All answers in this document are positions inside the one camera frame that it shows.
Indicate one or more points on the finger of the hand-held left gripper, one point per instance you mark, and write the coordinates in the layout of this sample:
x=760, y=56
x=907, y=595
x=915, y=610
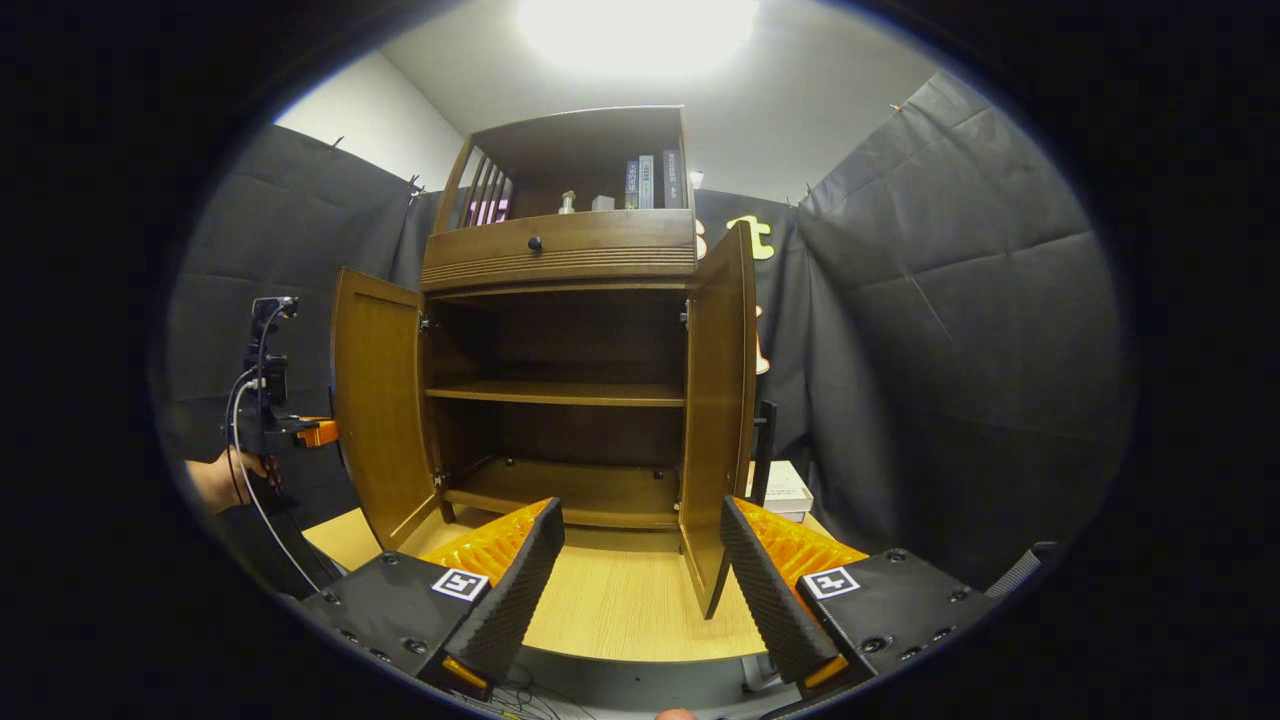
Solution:
x=318, y=433

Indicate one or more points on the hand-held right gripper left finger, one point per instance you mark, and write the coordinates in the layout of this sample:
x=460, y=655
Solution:
x=515, y=590

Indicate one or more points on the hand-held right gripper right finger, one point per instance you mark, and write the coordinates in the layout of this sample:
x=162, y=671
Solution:
x=765, y=590

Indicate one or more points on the wooden cabinet door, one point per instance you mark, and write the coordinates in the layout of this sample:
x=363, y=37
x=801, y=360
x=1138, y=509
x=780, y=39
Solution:
x=718, y=420
x=378, y=400

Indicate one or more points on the wooden double-door shoe cabinet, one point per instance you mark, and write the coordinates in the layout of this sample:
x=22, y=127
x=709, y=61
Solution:
x=560, y=340

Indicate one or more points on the wooden cabinet drawer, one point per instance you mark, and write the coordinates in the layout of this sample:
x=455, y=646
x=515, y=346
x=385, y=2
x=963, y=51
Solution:
x=600, y=245

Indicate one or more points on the beige book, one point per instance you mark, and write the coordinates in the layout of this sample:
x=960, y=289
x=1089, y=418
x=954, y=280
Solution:
x=785, y=488

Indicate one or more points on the wooden inner shelf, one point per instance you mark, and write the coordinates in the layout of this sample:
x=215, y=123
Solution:
x=560, y=393

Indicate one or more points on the pink striped object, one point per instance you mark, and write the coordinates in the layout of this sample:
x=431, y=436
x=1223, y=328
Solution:
x=488, y=211

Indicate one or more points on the black backdrop cloth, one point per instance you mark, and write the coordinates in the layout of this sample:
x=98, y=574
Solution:
x=950, y=350

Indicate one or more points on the blue shelf book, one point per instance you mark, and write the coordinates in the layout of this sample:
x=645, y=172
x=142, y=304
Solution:
x=632, y=182

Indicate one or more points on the grey shelf book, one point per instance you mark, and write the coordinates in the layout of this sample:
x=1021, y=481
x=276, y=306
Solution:
x=647, y=180

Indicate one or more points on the dark shelf book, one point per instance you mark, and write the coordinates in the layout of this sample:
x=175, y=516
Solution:
x=672, y=178

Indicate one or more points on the ceiling light panel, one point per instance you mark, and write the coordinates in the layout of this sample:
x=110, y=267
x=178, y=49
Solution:
x=638, y=30

